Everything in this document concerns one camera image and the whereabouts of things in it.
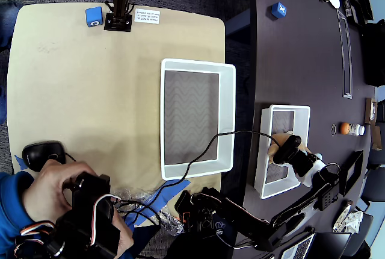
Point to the large white plastic bin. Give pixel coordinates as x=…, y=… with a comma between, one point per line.
x=228, y=105

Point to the crumpled white paper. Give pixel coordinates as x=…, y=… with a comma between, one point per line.
x=353, y=220

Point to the person's left hand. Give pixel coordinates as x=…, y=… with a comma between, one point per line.
x=45, y=192

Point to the black leader arm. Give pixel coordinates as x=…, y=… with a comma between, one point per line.
x=87, y=210

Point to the grey table leg panel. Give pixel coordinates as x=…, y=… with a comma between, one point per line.
x=237, y=22

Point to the foil plate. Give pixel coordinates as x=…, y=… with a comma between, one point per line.
x=340, y=220

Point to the tan plush toy blue feet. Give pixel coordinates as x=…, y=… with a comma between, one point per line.
x=274, y=150

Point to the white printed paper label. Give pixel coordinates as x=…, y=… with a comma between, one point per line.
x=146, y=16

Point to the black camera stand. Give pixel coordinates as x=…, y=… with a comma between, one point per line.
x=118, y=21

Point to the blue cube with X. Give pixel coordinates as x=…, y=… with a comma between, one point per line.
x=278, y=10

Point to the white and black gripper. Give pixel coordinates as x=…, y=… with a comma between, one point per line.
x=282, y=151

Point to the blue sleeved left forearm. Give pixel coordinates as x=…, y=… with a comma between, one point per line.
x=12, y=198

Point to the blue denim trouser leg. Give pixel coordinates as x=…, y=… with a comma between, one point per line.
x=7, y=24
x=2, y=105

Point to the black box with label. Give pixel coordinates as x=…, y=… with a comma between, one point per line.
x=348, y=7

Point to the small blue tape piece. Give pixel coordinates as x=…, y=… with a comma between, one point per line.
x=19, y=162

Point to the small white plastic bin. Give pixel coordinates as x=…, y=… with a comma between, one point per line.
x=266, y=126

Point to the black computer mouse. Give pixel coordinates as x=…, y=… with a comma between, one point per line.
x=36, y=153

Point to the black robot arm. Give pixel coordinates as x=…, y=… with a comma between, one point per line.
x=240, y=214

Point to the flat brown cardboard piece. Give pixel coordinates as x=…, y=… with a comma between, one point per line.
x=376, y=137

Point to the small brown cardboard box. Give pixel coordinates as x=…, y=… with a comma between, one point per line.
x=368, y=111

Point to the orange ball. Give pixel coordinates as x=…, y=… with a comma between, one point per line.
x=345, y=128

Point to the black webcam with mount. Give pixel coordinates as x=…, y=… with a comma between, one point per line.
x=287, y=149

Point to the black shallow tray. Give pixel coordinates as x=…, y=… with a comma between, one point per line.
x=358, y=159

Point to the person's right hand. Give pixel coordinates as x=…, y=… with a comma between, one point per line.
x=124, y=238

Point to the blue cube with O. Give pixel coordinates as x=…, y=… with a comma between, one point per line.
x=94, y=15

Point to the dark laptop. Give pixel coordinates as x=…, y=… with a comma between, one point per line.
x=331, y=245

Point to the wide blue tape strip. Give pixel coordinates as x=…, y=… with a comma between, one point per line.
x=159, y=194

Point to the white pill bottle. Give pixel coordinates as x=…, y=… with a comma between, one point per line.
x=357, y=129

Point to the black oblong case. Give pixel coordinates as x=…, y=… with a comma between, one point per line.
x=364, y=3

